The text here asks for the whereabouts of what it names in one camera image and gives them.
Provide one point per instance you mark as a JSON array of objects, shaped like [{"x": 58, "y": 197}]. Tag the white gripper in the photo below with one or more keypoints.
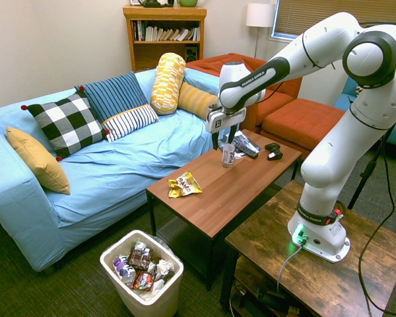
[{"x": 226, "y": 118}]

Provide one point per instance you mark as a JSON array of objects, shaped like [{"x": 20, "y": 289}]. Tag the yellow chip bag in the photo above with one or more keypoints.
[{"x": 184, "y": 186}]

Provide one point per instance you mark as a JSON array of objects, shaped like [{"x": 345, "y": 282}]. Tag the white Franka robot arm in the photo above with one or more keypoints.
[{"x": 333, "y": 148}]

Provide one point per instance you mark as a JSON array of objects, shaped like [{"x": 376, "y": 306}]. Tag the clear trash bag liner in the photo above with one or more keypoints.
[{"x": 161, "y": 243}]

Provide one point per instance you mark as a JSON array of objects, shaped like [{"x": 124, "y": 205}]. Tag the white plastic trash bin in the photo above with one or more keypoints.
[{"x": 158, "y": 300}]

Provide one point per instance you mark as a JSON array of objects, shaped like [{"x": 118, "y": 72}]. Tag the glossy grey magazine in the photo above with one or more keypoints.
[
  {"x": 249, "y": 142},
  {"x": 221, "y": 142}
]

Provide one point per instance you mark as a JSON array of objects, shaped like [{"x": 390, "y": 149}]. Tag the clear bottle purple label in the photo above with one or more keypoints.
[{"x": 228, "y": 156}]

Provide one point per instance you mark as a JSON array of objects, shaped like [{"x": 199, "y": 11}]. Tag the black tv remote control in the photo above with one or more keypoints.
[{"x": 247, "y": 151}]

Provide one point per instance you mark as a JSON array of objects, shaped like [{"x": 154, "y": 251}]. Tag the mustard striped pillow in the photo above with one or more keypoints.
[{"x": 196, "y": 100}]

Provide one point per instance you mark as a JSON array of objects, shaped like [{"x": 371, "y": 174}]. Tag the black game controller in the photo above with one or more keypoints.
[{"x": 273, "y": 151}]

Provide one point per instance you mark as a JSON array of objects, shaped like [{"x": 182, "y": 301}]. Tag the orange ottoman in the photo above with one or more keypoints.
[{"x": 300, "y": 122}]

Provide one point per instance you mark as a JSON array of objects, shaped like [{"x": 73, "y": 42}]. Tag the yellow white patterned bolster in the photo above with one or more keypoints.
[{"x": 167, "y": 82}]

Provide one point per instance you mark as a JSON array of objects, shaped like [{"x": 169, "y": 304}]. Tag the black bookshelf speaker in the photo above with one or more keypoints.
[{"x": 191, "y": 53}]

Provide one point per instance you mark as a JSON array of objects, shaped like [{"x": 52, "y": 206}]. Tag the white navy striped pillow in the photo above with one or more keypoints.
[{"x": 130, "y": 122}]

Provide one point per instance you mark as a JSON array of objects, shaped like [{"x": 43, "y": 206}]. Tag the light blue sofa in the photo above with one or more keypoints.
[{"x": 118, "y": 175}]

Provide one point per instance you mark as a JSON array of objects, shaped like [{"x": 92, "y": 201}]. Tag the wooden bookshelf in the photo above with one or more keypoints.
[{"x": 148, "y": 54}]

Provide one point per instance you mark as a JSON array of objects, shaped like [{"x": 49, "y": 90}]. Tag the row of books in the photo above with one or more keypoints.
[{"x": 168, "y": 34}]

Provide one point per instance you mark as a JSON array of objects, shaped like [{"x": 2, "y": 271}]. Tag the blue striped pillow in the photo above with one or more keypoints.
[{"x": 113, "y": 94}]

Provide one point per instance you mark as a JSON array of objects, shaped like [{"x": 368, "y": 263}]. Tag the white shade floor lamp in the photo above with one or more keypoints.
[{"x": 260, "y": 14}]

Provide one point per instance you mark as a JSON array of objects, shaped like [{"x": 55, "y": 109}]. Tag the green ceramic pot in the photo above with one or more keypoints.
[{"x": 187, "y": 2}]

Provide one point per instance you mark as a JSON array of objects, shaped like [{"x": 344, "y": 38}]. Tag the crumpled white paper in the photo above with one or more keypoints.
[{"x": 165, "y": 267}]

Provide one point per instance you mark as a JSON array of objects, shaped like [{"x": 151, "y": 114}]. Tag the brown window blinds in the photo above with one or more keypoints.
[{"x": 303, "y": 14}]

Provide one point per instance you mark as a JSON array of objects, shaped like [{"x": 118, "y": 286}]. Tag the brown chocolate wrapper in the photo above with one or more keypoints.
[{"x": 140, "y": 257}]

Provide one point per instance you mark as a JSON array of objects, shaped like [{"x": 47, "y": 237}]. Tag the black object on bookshelf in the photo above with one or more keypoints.
[{"x": 155, "y": 3}]

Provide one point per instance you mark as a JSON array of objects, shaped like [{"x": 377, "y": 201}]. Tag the black white checkered pillow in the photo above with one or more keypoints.
[{"x": 69, "y": 123}]

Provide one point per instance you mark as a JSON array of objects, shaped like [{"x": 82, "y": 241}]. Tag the red brown snack wrapper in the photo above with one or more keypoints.
[{"x": 143, "y": 280}]

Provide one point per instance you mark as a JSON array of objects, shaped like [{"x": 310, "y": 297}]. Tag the discarded bottle purple label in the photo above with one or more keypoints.
[{"x": 123, "y": 269}]

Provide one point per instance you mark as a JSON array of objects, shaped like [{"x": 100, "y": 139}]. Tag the rustic dark wood table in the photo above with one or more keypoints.
[{"x": 316, "y": 280}]

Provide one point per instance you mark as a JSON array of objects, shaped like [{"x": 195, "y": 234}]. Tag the plain mustard pillow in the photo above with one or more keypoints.
[{"x": 39, "y": 162}]

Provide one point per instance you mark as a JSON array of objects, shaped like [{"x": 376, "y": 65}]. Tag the wooden coffee table black frame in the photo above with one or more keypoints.
[{"x": 224, "y": 195}]

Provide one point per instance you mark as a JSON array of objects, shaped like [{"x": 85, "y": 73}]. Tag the black camera tripod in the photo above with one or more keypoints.
[{"x": 366, "y": 171}]

